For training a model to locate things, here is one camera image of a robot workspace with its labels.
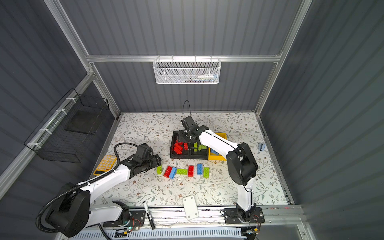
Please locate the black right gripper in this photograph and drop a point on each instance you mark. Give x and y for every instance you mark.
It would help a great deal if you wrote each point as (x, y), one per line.
(186, 136)

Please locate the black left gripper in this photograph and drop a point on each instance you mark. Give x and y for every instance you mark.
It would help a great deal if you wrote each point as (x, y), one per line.
(152, 162)

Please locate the green lego row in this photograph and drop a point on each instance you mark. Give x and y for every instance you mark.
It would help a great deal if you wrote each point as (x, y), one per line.
(182, 171)
(159, 170)
(206, 172)

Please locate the red lego row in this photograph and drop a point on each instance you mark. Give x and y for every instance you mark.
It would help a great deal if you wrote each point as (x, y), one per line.
(168, 172)
(190, 171)
(178, 150)

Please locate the blue lego brick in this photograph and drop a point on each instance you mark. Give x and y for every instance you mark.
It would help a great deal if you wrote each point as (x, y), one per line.
(214, 153)

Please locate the blue lego row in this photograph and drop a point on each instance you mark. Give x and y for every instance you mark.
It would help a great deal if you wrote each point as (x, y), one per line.
(200, 169)
(173, 173)

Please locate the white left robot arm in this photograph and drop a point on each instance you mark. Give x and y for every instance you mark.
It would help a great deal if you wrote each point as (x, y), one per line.
(70, 211)

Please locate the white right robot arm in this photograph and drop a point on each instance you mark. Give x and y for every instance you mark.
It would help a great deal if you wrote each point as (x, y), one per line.
(241, 163)

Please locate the black bin left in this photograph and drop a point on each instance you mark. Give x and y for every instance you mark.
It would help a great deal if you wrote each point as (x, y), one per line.
(184, 155)

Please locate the black bin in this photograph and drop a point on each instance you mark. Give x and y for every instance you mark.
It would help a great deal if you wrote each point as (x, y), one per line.
(199, 155)
(184, 155)

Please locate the black bin middle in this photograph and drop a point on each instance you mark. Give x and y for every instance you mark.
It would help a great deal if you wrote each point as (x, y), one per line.
(199, 155)

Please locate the yellow calculator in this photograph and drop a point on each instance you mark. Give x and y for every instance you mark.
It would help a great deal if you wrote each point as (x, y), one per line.
(106, 164)

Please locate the yellow plastic bin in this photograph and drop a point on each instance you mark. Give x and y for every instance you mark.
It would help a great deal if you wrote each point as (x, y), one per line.
(218, 158)

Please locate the white tube in basket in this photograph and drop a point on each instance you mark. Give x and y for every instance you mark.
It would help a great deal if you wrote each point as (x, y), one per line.
(209, 77)

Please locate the black marker pen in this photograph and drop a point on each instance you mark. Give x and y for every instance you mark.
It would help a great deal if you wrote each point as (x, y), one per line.
(149, 216)

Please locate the white plastic plate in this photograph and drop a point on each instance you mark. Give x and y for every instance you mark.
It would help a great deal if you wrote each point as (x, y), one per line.
(190, 207)

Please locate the light blue stapler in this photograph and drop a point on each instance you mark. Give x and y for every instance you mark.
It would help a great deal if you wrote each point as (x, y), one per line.
(262, 147)

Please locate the aluminium rail base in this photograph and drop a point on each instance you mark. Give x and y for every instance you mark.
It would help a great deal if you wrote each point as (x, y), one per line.
(210, 223)

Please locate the white wire basket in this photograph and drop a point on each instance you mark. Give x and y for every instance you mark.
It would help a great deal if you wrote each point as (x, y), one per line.
(185, 73)

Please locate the black wire basket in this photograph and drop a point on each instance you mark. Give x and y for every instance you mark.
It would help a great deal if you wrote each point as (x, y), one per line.
(67, 134)

